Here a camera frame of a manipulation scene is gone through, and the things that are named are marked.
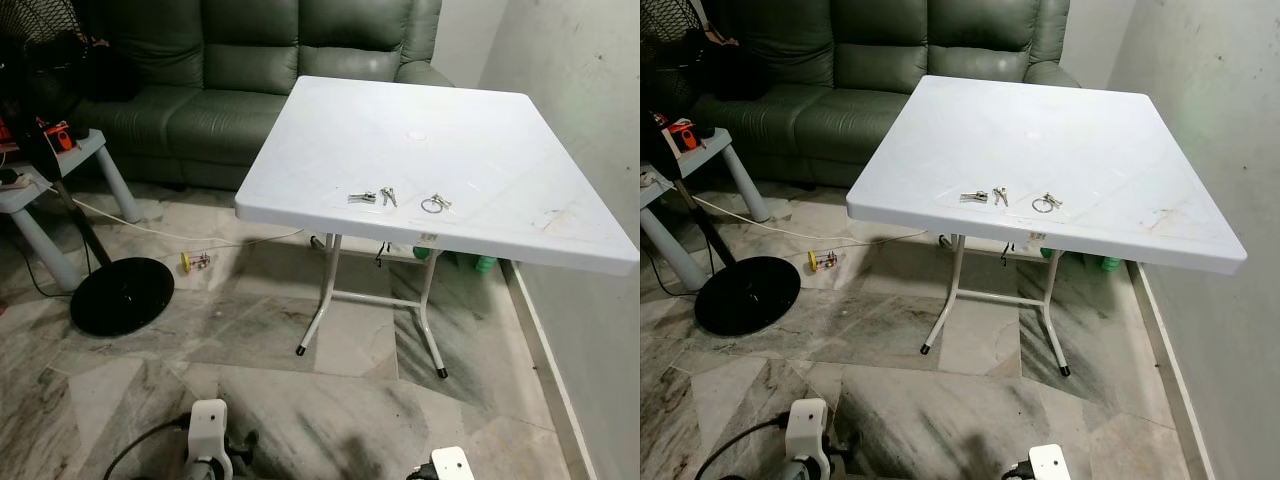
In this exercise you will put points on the black standing fan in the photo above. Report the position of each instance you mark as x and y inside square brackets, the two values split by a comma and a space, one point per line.
[120, 297]
[745, 297]

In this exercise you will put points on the small yellow toy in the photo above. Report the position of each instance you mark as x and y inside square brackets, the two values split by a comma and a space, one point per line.
[187, 264]
[815, 262]

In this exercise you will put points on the silver key bunch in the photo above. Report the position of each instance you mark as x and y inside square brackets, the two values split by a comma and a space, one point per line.
[362, 197]
[975, 197]

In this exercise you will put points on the grey side table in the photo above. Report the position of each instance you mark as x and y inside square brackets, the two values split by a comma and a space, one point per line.
[748, 185]
[120, 190]

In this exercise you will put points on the green leather sofa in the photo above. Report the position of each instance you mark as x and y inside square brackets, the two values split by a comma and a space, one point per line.
[250, 110]
[850, 110]

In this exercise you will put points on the white folding table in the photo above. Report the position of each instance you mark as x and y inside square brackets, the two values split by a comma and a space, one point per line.
[420, 150]
[1040, 150]

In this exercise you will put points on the orange black device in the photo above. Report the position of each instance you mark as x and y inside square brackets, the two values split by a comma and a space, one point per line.
[686, 133]
[62, 138]

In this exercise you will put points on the black bag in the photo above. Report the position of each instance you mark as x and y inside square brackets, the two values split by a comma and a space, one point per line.
[730, 65]
[95, 70]

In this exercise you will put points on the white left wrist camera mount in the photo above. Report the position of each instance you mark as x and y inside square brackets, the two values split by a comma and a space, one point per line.
[208, 425]
[806, 425]

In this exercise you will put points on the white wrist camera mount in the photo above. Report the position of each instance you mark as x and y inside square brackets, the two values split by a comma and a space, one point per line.
[208, 425]
[806, 425]
[452, 465]
[1048, 464]

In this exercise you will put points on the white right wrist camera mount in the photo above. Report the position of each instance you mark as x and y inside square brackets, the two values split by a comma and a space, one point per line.
[452, 465]
[1048, 464]

